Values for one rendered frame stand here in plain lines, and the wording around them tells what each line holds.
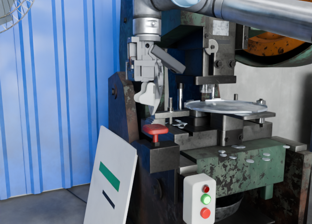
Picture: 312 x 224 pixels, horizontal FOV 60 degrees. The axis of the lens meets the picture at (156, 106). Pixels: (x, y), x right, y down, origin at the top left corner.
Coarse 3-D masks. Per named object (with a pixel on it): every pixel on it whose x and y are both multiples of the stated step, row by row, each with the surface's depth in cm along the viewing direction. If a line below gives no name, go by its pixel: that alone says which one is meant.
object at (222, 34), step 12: (216, 24) 98; (228, 24) 100; (216, 36) 98; (228, 36) 101; (204, 48) 96; (216, 48) 98; (228, 48) 101; (192, 60) 104; (204, 60) 98; (216, 60) 96; (228, 60) 98; (192, 72) 104; (204, 72) 98; (216, 72) 97; (228, 72) 99
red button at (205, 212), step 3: (204, 207) 73; (201, 210) 72; (204, 210) 72; (207, 210) 72; (201, 213) 72; (204, 213) 72; (207, 213) 72; (210, 213) 73; (201, 216) 72; (204, 216) 72; (207, 216) 72
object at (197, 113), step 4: (184, 104) 111; (184, 108) 111; (188, 108) 108; (192, 112) 106; (196, 112) 104; (200, 112) 104; (204, 112) 105; (208, 112) 106; (196, 116) 104; (200, 116) 105
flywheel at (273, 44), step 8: (304, 0) 107; (248, 40) 131; (256, 40) 128; (264, 40) 125; (272, 40) 121; (280, 40) 114; (288, 40) 111; (296, 40) 108; (248, 48) 131; (256, 48) 127; (264, 48) 123; (272, 48) 119; (280, 48) 115; (288, 48) 111; (296, 48) 109; (304, 48) 111; (272, 56) 122; (280, 56) 123
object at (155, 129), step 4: (152, 124) 79; (156, 124) 79; (160, 124) 80; (144, 128) 76; (148, 128) 74; (152, 128) 74; (156, 128) 74; (160, 128) 74; (164, 128) 74; (168, 128) 76; (148, 132) 74; (152, 132) 73; (156, 132) 73; (160, 132) 74; (164, 132) 74; (156, 136) 76; (156, 140) 77
